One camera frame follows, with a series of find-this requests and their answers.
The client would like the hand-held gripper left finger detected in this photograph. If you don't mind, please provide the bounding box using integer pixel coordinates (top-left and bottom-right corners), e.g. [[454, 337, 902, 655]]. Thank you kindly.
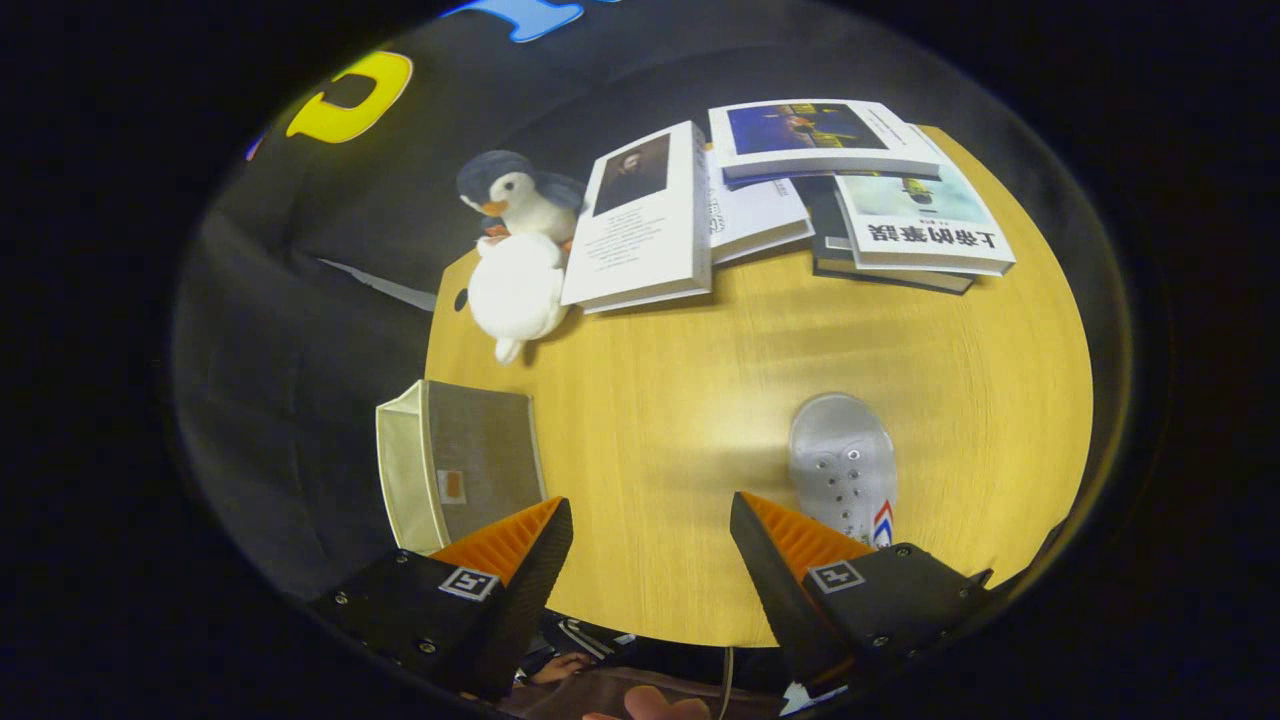
[[310, 496, 575, 701]]

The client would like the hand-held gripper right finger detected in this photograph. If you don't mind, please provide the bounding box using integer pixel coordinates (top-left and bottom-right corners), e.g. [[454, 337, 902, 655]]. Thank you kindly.
[[729, 490, 993, 691]]

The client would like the beige fabric storage box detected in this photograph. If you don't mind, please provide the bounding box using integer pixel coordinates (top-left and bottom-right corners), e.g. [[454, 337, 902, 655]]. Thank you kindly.
[[375, 379, 548, 556]]

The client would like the white canvas shoe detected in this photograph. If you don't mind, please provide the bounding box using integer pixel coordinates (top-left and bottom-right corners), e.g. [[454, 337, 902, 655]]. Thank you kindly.
[[788, 393, 898, 549]]

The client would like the person's brown clothing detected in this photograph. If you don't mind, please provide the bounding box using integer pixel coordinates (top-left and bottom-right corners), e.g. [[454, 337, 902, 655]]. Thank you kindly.
[[495, 640, 791, 720]]

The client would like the round white plush toy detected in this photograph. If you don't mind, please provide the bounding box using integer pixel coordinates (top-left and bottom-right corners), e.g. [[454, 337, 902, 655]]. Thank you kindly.
[[466, 232, 571, 365]]

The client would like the white book with portrait cover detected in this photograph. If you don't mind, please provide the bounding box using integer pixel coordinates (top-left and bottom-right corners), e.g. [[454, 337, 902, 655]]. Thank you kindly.
[[560, 120, 714, 315]]

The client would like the plain white book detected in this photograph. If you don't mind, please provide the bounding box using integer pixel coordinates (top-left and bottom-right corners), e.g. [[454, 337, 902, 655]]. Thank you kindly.
[[705, 150, 814, 266]]

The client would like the dark book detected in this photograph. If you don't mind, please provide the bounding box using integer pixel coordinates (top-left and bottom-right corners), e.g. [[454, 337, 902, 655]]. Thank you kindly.
[[800, 175, 976, 296]]

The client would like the book with pale green cover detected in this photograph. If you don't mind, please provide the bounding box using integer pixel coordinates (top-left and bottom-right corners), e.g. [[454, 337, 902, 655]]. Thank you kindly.
[[833, 165, 1017, 277]]

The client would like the blue and white penguin plush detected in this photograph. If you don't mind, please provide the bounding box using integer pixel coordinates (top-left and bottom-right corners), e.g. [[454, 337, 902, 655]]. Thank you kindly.
[[456, 150, 589, 246]]

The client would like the book with blue picture cover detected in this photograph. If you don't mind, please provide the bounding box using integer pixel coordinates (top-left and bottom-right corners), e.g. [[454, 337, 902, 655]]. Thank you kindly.
[[708, 98, 943, 186]]

